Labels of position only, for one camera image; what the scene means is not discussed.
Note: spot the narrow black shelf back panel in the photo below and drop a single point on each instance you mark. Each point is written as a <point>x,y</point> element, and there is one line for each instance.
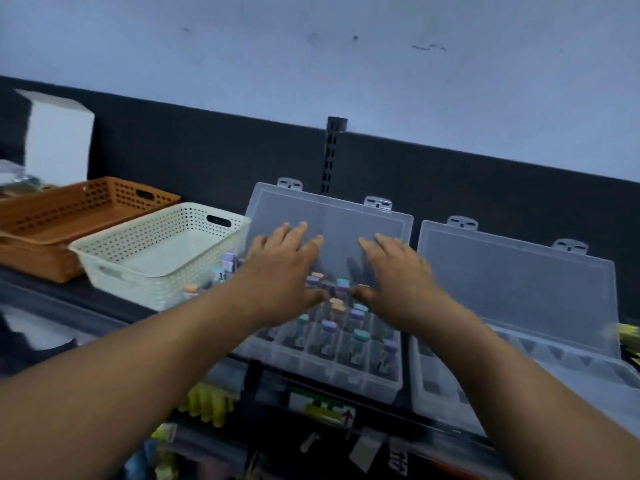
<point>500,189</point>

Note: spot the bundle of yellow packets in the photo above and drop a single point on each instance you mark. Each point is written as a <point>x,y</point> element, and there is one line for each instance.
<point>207,402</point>

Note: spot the white perforated plastic basket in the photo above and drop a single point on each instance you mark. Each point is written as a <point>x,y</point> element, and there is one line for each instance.
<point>165,254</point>

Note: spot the black printed tag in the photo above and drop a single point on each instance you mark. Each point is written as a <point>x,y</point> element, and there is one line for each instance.
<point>397,462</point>

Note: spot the person's left hand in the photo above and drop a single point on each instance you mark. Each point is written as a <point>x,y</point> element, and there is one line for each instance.
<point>280,284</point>

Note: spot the white cardboard box open lid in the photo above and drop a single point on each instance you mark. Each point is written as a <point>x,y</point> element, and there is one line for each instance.
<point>60,139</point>

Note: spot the heap of yellow blue packets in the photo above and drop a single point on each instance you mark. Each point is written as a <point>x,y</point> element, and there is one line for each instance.
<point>627,339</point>

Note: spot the row of small tubes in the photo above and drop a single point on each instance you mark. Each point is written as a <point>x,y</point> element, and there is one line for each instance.
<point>360,337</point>

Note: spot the person's left forearm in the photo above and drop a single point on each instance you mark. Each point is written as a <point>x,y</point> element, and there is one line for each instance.
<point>100,389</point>

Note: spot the wide black shelf back panel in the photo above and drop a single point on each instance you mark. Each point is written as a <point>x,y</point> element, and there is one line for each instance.
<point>200,154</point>

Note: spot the white hanging tag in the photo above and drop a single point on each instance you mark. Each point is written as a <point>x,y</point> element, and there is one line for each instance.
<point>365,452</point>

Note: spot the black slotted shelf upright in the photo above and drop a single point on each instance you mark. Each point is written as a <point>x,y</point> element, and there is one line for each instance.
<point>335,124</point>

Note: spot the white key tag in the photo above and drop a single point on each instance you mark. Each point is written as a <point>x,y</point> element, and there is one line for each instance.
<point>310,442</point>

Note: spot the green white shelf label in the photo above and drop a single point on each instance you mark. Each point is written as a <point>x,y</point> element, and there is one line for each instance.
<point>322,407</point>

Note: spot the orange plastic basket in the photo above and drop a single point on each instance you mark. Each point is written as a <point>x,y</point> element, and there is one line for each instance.
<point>50,219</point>

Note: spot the person's right hand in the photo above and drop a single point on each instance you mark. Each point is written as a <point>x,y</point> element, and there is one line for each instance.
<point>405,289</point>

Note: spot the person's right forearm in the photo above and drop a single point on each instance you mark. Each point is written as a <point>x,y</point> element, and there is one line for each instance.
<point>525,404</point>

